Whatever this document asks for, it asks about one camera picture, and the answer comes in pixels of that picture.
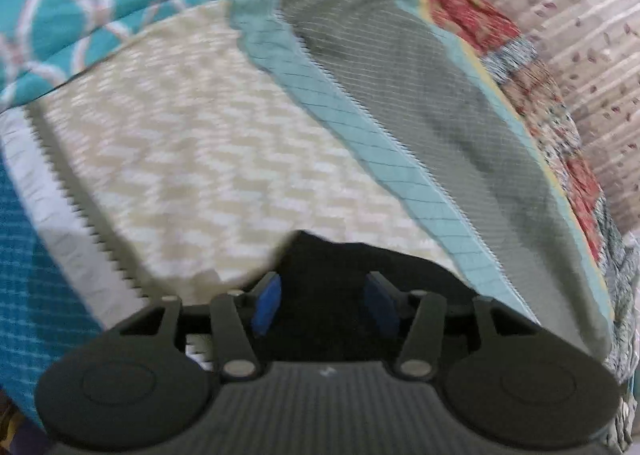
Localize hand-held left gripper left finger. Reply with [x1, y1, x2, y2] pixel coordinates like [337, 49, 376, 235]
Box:
[117, 272, 282, 382]

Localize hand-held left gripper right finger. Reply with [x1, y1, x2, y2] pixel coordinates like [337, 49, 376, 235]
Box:
[364, 271, 543, 382]

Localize red floral patchwork quilt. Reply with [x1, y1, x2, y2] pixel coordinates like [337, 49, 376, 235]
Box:
[390, 0, 640, 453]

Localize chevron and teal patchwork bedspread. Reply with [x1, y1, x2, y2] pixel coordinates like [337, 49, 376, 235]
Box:
[0, 0, 620, 433]

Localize black pants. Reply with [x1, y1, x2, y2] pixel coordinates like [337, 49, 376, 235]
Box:
[252, 230, 478, 367]

